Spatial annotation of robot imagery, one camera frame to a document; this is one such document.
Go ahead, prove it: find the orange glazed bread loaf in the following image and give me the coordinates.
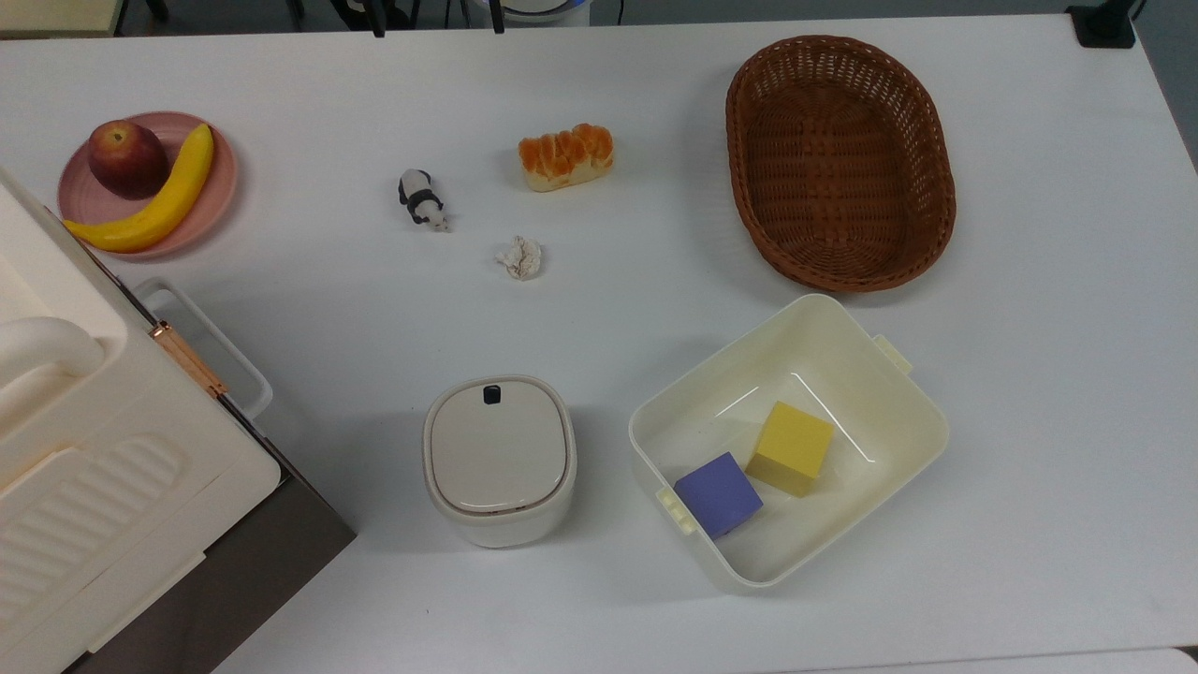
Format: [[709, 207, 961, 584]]
[[519, 123, 616, 193]]

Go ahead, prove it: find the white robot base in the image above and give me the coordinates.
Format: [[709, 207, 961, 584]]
[[482, 0, 592, 28]]

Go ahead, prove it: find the brown wicker oval basket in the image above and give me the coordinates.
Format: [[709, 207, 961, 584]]
[[725, 35, 957, 293]]

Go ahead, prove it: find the crumpled white paper ball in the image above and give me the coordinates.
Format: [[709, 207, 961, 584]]
[[494, 235, 545, 281]]

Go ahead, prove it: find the white lidded trash bin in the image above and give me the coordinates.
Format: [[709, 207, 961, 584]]
[[422, 375, 578, 549]]

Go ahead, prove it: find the purple cube block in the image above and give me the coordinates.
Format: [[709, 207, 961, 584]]
[[674, 452, 764, 539]]

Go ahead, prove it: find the yellow cube block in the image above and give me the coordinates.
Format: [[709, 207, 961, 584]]
[[745, 402, 835, 498]]

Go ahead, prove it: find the small panda toy figure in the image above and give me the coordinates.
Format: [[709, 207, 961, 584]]
[[398, 168, 451, 233]]

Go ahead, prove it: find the cream plastic storage box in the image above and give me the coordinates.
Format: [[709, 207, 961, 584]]
[[628, 293, 950, 591]]

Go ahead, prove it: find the copper latch on appliance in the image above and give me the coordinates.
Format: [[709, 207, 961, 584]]
[[149, 321, 229, 399]]

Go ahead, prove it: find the pink round plate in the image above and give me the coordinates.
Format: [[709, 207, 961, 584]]
[[57, 111, 240, 260]]

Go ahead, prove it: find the yellow banana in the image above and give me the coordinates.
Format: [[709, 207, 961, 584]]
[[63, 124, 215, 254]]

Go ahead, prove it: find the red apple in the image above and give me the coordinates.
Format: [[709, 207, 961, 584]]
[[88, 120, 170, 200]]

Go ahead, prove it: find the cream countertop oven appliance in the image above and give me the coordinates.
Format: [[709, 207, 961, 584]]
[[0, 168, 357, 674]]

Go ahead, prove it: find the beige side table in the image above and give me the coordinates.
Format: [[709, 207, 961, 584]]
[[0, 0, 128, 39]]

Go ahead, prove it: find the clear appliance door handle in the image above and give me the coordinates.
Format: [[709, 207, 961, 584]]
[[134, 278, 274, 422]]

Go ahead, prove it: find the black clamp mount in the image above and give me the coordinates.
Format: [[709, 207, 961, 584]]
[[1065, 0, 1145, 50]]

